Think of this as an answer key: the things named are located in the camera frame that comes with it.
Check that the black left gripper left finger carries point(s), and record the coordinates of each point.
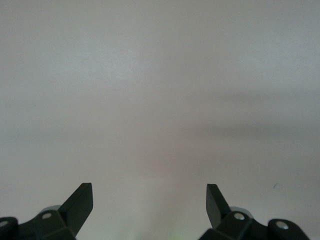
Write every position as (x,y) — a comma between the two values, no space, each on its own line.
(67,217)

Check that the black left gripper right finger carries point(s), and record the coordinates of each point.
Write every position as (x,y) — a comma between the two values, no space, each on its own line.
(232,225)

